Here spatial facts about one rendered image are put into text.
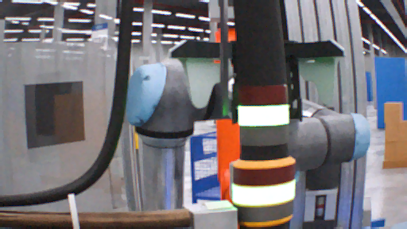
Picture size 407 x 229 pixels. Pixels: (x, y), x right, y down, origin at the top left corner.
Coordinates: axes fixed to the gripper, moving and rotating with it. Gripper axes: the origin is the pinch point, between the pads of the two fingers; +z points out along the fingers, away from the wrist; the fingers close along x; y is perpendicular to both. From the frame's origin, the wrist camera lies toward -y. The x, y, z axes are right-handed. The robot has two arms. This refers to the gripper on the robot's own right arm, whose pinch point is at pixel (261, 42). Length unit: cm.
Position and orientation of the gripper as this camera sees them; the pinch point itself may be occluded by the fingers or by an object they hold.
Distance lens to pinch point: 45.4
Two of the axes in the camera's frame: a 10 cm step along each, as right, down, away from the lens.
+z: -1.4, 0.6, -9.9
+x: -9.9, 0.3, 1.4
